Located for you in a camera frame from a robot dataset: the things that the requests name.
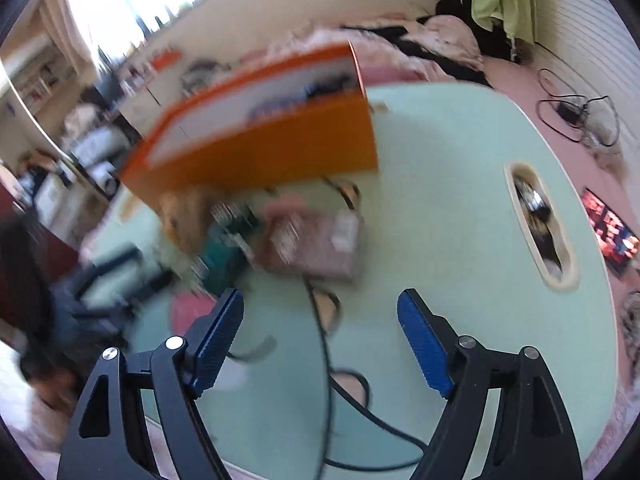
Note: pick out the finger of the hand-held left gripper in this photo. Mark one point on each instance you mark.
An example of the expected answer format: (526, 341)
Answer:
(107, 267)
(145, 285)

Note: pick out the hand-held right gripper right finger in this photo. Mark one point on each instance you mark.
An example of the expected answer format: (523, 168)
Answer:
(420, 345)

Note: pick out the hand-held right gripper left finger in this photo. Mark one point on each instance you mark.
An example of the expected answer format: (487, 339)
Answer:
(220, 340)

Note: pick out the orange cardboard box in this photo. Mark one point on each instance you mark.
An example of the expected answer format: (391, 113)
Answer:
(280, 150)

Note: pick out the light green desktop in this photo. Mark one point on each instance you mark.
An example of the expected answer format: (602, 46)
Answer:
(450, 170)

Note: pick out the brown furry plush toy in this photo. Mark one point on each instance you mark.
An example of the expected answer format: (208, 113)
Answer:
(180, 217)

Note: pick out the white clothes pile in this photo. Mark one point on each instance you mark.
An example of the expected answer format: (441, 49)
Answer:
(97, 147)

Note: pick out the brown card box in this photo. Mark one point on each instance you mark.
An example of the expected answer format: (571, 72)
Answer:
(310, 240)

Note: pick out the small orange storage box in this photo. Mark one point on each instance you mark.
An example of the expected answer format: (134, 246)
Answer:
(165, 60)

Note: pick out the smartphone with lit screen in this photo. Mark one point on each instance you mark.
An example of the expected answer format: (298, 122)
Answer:
(610, 232)

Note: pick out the pink floral quilt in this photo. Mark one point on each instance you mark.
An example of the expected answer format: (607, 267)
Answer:
(450, 35)

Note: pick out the black clothes pile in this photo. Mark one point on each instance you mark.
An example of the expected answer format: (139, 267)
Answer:
(455, 0)

